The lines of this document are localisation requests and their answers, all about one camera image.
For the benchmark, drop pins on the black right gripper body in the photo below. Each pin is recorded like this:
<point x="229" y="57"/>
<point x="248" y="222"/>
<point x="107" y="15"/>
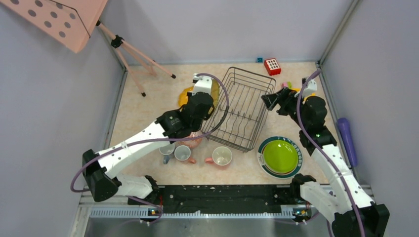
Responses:
<point x="290" y="106"/>

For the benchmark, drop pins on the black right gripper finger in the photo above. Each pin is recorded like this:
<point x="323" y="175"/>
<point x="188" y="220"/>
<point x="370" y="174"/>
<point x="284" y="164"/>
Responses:
<point x="271" y="97"/>
<point x="270" y="105"/>

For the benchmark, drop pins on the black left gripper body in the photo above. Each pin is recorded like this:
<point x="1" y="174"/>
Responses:
<point x="197" y="126"/>

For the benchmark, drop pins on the yellow polka dot plate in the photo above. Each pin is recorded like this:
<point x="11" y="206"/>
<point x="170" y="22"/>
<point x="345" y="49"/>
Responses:
<point x="183" y="96"/>

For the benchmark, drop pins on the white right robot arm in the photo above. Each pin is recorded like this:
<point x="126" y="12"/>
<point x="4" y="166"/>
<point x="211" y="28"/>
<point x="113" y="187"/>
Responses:
<point x="349" y="210"/>

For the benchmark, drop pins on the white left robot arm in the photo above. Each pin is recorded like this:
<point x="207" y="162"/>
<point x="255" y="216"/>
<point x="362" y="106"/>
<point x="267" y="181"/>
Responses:
<point x="102" y="169"/>

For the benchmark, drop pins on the colourful toy block stack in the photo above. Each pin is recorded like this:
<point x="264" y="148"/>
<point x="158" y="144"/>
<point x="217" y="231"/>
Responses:
<point x="288" y="84"/>

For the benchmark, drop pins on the red toy block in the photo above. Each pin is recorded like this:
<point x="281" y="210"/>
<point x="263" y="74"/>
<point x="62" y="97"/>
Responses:
<point x="272" y="66"/>

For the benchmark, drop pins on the red patterned bowl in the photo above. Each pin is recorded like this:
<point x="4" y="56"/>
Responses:
<point x="192" y="143"/>

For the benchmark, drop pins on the small pink mug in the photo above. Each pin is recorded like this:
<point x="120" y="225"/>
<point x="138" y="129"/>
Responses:
<point x="183" y="153"/>

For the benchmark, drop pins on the white plate teal rim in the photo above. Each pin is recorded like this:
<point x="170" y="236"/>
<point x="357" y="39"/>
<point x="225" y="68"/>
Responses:
<point x="268" y="170"/>

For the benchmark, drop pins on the lime green plate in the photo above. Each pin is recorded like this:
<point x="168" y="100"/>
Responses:
<point x="280" y="156"/>

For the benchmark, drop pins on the large pink mug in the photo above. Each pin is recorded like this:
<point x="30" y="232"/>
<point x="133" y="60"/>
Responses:
<point x="221" y="157"/>

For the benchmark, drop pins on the grey white mug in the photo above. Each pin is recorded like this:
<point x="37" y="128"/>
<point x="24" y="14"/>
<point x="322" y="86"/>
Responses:
<point x="167" y="152"/>

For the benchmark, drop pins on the pink tripod stand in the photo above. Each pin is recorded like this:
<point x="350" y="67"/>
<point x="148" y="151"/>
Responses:
<point x="118" y="43"/>

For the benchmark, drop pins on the pink dotted board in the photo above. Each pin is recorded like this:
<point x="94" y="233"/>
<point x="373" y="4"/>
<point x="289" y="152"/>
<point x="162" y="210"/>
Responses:
<point x="71" y="22"/>

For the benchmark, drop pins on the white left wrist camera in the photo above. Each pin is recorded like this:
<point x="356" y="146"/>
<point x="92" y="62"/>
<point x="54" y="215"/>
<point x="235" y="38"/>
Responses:
<point x="202" y="84"/>

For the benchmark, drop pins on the grey wire dish rack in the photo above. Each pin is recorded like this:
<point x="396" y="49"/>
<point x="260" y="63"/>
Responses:
<point x="246" y="116"/>

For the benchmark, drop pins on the purple handle tool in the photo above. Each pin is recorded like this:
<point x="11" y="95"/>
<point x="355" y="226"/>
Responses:
<point x="344" y="129"/>

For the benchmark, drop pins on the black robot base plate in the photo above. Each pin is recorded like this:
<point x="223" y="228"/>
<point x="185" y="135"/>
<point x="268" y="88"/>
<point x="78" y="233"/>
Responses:
<point x="230" y="199"/>

